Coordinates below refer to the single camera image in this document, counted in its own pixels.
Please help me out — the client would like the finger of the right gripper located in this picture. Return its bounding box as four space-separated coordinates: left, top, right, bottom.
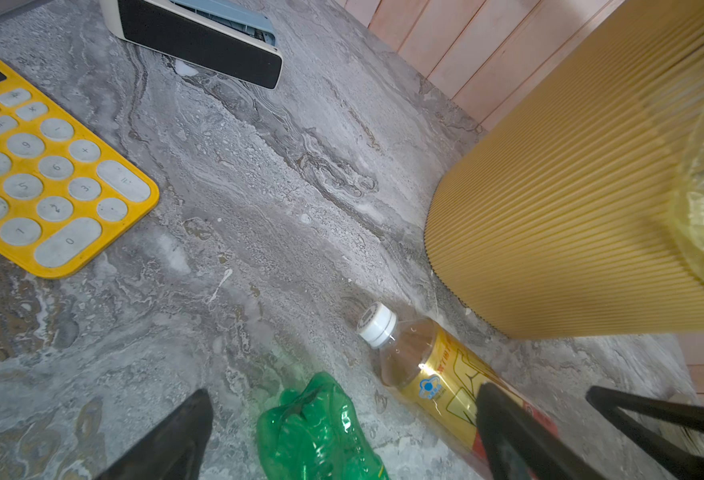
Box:
586 386 704 479

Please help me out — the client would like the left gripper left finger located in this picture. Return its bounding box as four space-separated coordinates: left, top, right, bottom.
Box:
97 389 214 479

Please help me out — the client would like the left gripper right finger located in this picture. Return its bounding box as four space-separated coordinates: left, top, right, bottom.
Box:
476 383 603 479

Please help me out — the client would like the green plastic bottle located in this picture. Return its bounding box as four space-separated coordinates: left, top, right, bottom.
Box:
256 372 389 479

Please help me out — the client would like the yellow plastic waste bin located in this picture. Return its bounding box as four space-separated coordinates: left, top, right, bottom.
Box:
424 1 704 339

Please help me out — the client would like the red label tea bottle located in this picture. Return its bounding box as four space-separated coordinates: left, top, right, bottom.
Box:
357 302 559 478

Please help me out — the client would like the yellow calculator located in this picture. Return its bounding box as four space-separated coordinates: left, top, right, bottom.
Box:
0 60 159 279

